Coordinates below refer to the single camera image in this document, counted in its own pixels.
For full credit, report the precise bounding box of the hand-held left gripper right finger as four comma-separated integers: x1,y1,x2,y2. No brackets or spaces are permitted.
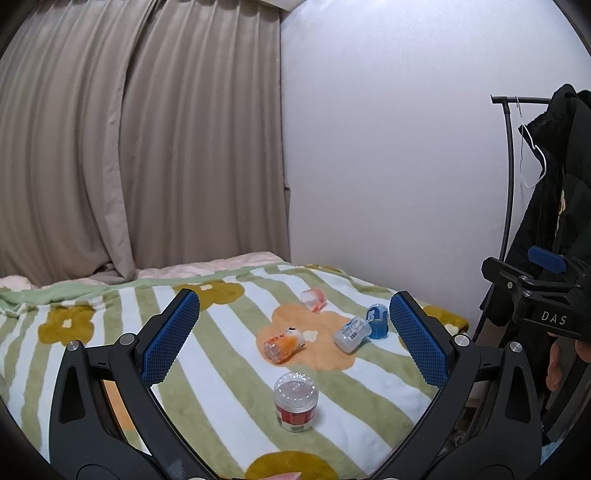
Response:
369,290,544,480

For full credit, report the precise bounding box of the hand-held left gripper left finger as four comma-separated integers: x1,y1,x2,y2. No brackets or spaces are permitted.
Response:
48,288,218,480

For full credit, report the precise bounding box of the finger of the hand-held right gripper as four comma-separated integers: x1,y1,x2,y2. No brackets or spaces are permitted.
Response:
481,257,578,296
527,246,568,274

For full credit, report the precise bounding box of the blue plastic cup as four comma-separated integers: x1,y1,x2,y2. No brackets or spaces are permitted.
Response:
366,304,391,340

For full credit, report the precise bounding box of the clear cup with white label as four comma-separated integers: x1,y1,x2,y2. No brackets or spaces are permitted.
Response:
334,316,373,354

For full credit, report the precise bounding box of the clear cup with orange label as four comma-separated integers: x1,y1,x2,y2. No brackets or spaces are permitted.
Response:
263,327,308,363

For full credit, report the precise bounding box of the clear cup with pink tint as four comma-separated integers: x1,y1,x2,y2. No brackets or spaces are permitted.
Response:
300,288,328,313

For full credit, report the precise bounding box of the clear cup with red label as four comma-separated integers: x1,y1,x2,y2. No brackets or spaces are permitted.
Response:
274,371,320,434

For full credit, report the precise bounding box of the person's right hand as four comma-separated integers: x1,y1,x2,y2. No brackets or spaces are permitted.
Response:
547,338,591,387

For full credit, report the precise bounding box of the black jacket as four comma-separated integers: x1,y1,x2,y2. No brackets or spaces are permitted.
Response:
479,83,591,446

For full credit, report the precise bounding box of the green striped floral blanket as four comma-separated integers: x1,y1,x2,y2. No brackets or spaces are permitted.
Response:
0,264,470,480

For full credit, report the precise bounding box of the pale pink bed sheet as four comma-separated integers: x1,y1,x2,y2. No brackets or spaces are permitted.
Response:
0,251,289,292

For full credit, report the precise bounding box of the black clothes rack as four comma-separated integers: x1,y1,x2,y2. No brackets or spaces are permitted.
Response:
472,95,555,344

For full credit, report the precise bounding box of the beige curtain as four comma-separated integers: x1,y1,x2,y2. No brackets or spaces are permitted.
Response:
0,0,293,288

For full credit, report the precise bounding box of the white wire hanger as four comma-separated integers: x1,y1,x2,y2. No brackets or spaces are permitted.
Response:
516,98,549,188

